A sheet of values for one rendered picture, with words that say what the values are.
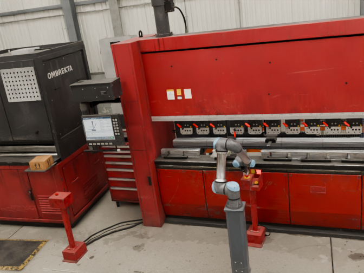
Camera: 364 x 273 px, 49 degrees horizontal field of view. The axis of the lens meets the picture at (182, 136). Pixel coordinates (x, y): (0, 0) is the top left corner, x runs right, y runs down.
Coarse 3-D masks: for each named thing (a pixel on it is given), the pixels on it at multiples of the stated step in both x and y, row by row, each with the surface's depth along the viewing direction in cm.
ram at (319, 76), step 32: (160, 64) 452; (192, 64) 439; (224, 64) 426; (256, 64) 415; (288, 64) 404; (320, 64) 393; (352, 64) 383; (160, 96) 466; (192, 96) 452; (224, 96) 439; (256, 96) 427; (288, 96) 415; (320, 96) 404; (352, 96) 394
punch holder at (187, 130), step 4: (180, 124) 469; (184, 124) 467; (188, 124) 465; (192, 124) 467; (180, 128) 471; (184, 128) 469; (188, 128) 467; (192, 128) 467; (180, 132) 473; (184, 132) 471; (188, 132) 469; (192, 132) 467
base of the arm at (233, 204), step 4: (228, 200) 377; (232, 200) 373; (236, 200) 373; (240, 200) 376; (228, 204) 378; (232, 204) 373; (236, 204) 373; (240, 204) 375; (228, 208) 377; (232, 208) 374; (236, 208) 373
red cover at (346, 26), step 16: (208, 32) 424; (224, 32) 413; (240, 32) 407; (256, 32) 402; (272, 32) 397; (288, 32) 392; (304, 32) 387; (320, 32) 382; (336, 32) 377; (352, 32) 372; (144, 48) 449; (160, 48) 443; (176, 48) 437
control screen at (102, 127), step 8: (88, 120) 443; (96, 120) 440; (104, 120) 437; (88, 128) 446; (96, 128) 444; (104, 128) 441; (112, 128) 438; (88, 136) 450; (96, 136) 447; (104, 136) 445; (112, 136) 442
